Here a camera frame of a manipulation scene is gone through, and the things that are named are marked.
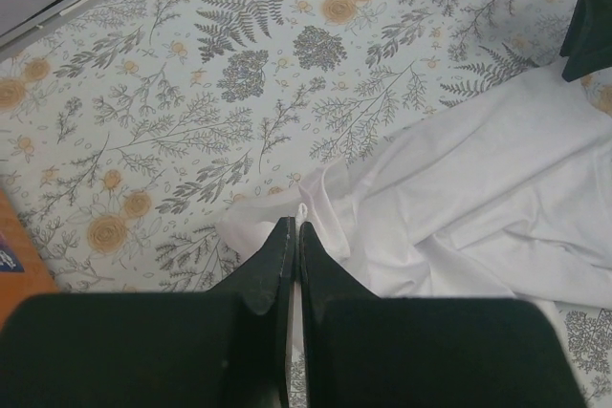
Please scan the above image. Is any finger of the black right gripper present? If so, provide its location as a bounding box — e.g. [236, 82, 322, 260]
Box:
[559, 0, 611, 82]

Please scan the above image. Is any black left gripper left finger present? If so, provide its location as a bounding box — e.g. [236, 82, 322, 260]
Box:
[1, 218, 296, 407]

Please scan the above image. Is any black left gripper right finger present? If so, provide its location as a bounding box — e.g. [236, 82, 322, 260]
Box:
[299, 223, 585, 407]

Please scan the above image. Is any white t shirt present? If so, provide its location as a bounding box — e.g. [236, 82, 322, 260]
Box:
[215, 62, 612, 408]

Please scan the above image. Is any orange plastic basket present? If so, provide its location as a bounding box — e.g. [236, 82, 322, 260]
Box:
[0, 191, 59, 326]

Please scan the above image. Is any floral patterned table mat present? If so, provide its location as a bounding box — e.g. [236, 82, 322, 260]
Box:
[0, 0, 612, 408]

